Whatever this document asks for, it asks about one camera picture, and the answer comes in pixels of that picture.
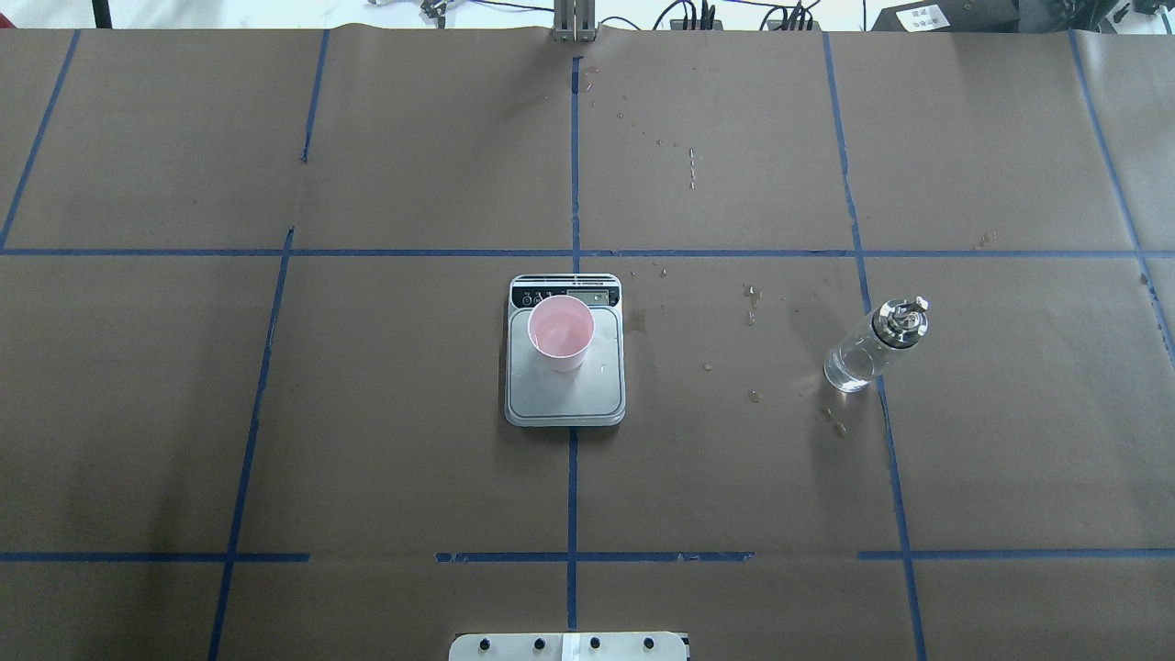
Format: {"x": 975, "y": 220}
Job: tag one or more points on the silver digital kitchen scale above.
{"x": 594, "y": 395}

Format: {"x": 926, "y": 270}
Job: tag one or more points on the aluminium extrusion post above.
{"x": 574, "y": 21}

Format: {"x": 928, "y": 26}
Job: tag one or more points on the clear glass sauce bottle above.
{"x": 879, "y": 340}

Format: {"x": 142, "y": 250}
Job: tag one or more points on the black box with label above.
{"x": 949, "y": 16}

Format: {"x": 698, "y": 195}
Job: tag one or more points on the pink plastic cup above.
{"x": 560, "y": 329}

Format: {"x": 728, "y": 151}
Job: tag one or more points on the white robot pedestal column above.
{"x": 633, "y": 645}

